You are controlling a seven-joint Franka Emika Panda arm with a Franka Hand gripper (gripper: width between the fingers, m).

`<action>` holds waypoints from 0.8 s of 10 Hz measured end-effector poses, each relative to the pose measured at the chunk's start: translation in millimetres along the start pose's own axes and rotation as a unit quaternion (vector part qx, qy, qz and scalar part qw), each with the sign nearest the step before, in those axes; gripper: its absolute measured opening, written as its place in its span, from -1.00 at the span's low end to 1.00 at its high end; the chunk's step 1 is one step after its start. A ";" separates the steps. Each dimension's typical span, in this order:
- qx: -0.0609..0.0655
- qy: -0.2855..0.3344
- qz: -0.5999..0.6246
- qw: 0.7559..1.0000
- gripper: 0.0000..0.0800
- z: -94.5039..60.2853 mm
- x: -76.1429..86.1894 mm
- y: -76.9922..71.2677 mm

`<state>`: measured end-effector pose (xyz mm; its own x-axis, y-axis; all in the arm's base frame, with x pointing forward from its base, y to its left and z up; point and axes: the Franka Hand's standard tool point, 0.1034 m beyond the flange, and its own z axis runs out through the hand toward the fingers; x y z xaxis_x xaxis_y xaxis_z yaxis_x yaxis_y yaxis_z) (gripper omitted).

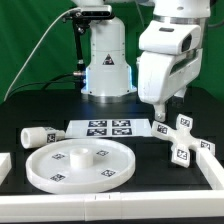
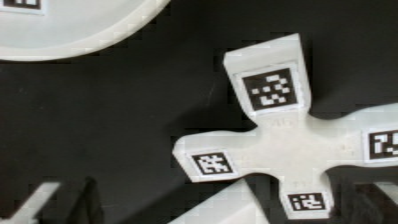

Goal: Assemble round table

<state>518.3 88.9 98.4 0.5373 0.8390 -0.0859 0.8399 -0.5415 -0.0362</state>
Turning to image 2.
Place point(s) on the white cross-shaped table base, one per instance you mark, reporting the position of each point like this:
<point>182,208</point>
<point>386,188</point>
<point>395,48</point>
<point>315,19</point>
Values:
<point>297,145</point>

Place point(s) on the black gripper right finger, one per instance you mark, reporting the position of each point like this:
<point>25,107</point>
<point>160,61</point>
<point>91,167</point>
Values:
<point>363,205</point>

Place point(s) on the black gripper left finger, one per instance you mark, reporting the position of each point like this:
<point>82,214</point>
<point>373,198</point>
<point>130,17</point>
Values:
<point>61,203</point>

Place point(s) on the white round table top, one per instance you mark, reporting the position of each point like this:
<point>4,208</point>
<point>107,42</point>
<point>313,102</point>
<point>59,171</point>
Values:
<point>55,29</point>

